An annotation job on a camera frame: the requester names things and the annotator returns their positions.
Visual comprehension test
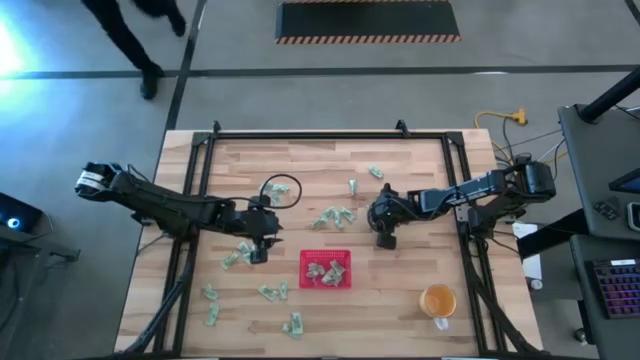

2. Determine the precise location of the person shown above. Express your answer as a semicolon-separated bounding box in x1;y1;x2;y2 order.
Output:
81;0;189;101

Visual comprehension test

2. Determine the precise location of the small black remote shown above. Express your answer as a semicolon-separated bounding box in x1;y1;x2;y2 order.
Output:
593;200;620;221

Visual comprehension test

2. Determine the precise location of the backlit computer keyboard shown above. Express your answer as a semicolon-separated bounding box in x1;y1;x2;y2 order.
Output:
584;258;640;320

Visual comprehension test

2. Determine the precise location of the black pole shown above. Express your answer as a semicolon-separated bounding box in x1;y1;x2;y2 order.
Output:
578;67;640;124

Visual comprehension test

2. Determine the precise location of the grey cable bundle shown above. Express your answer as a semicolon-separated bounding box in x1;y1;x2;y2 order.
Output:
494;114;569;171

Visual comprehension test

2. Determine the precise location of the black computer tower blue light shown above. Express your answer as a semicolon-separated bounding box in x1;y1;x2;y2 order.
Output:
0;192;44;234

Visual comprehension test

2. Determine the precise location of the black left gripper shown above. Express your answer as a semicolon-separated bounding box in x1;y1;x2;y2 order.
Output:
233;202;284;265

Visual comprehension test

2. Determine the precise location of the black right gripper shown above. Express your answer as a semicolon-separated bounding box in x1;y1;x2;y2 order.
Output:
368;182;422;251

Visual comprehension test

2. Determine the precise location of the yellow extension cord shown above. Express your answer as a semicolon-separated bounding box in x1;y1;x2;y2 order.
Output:
473;108;529;166

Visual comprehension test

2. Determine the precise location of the white paper sheet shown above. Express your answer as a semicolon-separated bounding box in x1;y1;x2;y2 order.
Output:
512;222;544;281

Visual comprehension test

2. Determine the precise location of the black monitor screen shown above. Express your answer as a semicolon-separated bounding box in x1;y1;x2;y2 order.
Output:
608;167;640;195

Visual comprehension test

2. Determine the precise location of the hazard striped black floor mat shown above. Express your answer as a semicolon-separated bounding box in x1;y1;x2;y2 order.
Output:
274;0;462;45

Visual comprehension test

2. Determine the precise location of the dark desk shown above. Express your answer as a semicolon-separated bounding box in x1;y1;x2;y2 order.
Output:
569;233;640;360

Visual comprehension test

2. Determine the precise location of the red plastic slotted basket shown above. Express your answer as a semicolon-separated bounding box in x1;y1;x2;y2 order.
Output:
298;249;353;290

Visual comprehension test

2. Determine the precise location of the black camera cable loop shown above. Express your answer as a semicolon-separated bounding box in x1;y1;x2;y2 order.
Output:
258;173;303;209

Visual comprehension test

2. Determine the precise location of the grey desk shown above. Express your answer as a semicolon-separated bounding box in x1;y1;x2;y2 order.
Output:
557;102;640;241

